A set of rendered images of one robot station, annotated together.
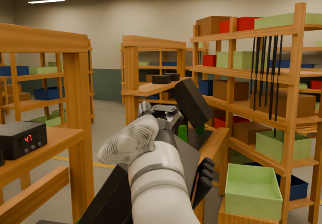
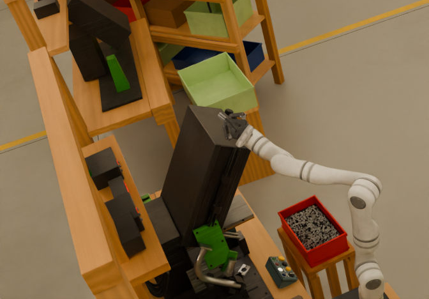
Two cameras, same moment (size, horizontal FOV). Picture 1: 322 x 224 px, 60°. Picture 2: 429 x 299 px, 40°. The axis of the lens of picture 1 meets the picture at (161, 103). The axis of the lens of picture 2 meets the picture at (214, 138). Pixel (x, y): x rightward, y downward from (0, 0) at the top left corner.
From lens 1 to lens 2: 1.89 m
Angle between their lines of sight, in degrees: 33
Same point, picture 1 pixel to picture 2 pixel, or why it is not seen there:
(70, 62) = not seen: hidden behind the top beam
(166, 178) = (263, 140)
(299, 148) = (239, 9)
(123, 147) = (246, 138)
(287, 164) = (236, 38)
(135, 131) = (248, 132)
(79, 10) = not seen: outside the picture
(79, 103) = (74, 113)
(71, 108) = not seen: hidden behind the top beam
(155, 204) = (267, 149)
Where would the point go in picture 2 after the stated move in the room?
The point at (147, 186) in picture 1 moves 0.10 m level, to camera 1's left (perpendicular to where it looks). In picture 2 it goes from (261, 145) to (239, 160)
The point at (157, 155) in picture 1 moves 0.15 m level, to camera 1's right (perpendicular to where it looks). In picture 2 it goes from (255, 135) to (286, 115)
